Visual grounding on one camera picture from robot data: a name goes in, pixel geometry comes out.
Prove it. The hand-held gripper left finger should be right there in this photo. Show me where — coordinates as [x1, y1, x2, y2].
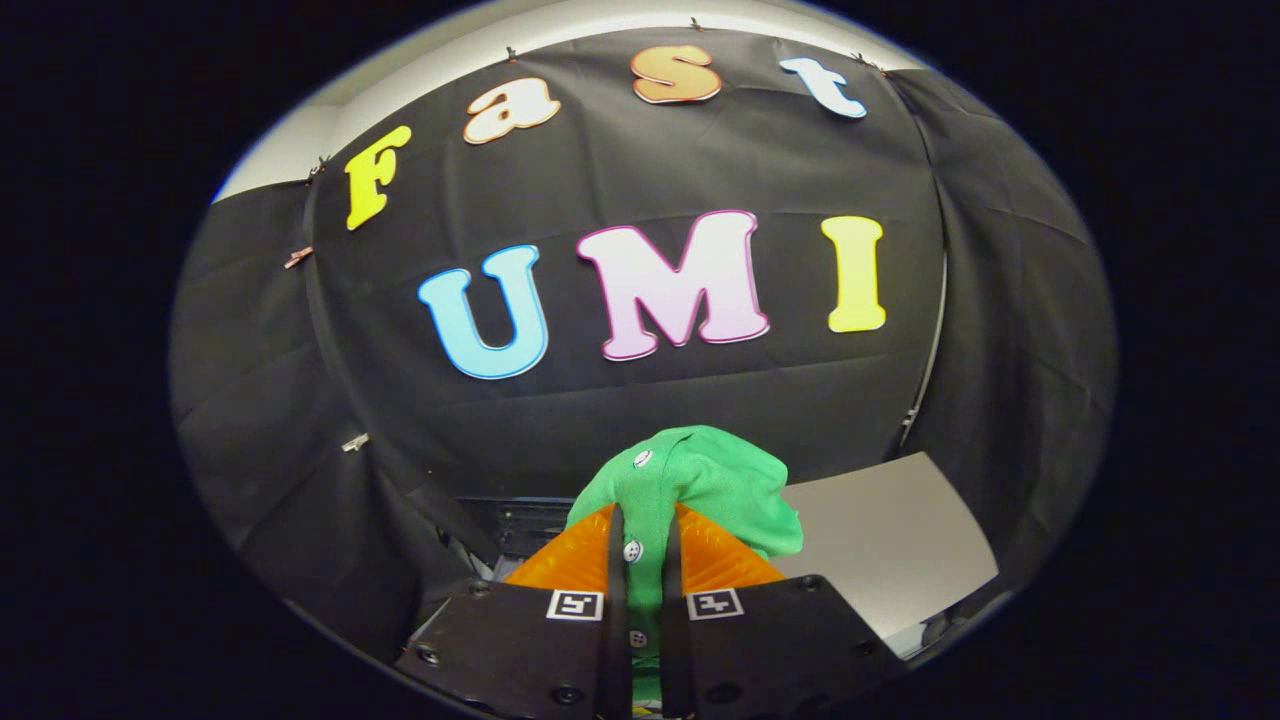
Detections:
[393, 503, 635, 720]

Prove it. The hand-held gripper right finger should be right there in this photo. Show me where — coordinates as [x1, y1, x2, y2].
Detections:
[658, 503, 908, 720]

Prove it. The dark grey washing machine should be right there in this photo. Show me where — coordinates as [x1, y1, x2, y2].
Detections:
[435, 492, 601, 601]

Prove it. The green polo shirt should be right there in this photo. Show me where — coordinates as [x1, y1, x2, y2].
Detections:
[565, 425, 806, 720]

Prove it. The grey cabinet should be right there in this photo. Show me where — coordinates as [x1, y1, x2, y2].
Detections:
[775, 450, 1001, 646]

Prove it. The black backdrop cloth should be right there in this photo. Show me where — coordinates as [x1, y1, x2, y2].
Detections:
[168, 28, 1118, 661]

